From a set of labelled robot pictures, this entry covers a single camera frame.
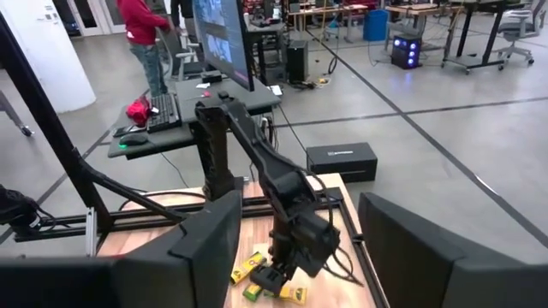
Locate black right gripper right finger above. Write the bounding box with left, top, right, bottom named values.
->
left=358, top=192, right=466, bottom=308

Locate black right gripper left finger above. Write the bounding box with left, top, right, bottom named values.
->
left=113, top=190, right=243, bottom=308

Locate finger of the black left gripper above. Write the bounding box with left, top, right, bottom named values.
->
left=249, top=264, right=271, bottom=296
left=268, top=265, right=289, bottom=297

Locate black printed cardboard box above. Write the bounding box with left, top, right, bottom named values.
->
left=306, top=141, right=378, bottom=184

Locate black computer mouse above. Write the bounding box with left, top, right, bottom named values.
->
left=118, top=133, right=150, bottom=149

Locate black keyboard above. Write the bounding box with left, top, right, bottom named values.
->
left=146, top=92, right=183, bottom=134

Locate black phone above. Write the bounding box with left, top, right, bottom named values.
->
left=112, top=124, right=147, bottom=139

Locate black standing desk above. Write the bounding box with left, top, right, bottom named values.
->
left=106, top=75, right=283, bottom=162

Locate red cloth bag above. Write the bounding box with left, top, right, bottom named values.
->
left=125, top=95, right=154, bottom=127

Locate black computer tower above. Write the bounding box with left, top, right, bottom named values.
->
left=285, top=38, right=310, bottom=85

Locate computer tower with blue lights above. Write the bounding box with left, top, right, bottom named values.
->
left=390, top=33, right=424, bottom=71

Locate grey office chair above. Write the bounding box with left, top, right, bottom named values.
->
left=154, top=25, right=206, bottom=82
left=491, top=0, right=548, bottom=68

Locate large black monitor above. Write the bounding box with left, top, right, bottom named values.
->
left=191, top=0, right=257, bottom=93

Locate person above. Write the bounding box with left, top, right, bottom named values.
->
left=170, top=0, right=202, bottom=48
left=116, top=0, right=172, bottom=98

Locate black legged desk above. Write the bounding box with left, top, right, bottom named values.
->
left=440, top=0, right=534, bottom=76

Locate blue bin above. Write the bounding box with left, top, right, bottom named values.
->
left=362, top=9, right=389, bottom=43

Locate wooden workbench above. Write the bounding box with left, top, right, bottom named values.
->
left=289, top=3, right=370, bottom=44
left=384, top=2, right=466, bottom=50

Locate white pillar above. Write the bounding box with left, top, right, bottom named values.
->
left=0, top=0, right=98, bottom=115

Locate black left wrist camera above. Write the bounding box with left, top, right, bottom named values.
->
left=295, top=208, right=343, bottom=279

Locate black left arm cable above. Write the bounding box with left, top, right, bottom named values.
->
left=306, top=169, right=366, bottom=288

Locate black upright frame post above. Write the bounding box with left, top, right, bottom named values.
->
left=0, top=12, right=189, bottom=240

